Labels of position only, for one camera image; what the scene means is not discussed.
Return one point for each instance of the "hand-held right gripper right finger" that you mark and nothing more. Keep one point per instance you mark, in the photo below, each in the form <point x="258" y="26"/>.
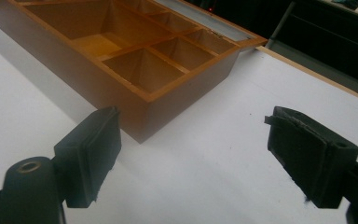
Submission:
<point x="310" y="155"/>

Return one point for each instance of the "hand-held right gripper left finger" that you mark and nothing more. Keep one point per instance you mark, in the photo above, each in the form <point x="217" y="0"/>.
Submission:
<point x="84" y="155"/>

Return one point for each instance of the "wooden compartment box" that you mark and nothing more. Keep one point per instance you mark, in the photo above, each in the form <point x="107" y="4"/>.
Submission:
<point x="130" y="56"/>

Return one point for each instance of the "dark metal shelf rack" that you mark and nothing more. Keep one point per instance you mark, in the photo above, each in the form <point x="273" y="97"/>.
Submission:
<point x="326" y="37"/>

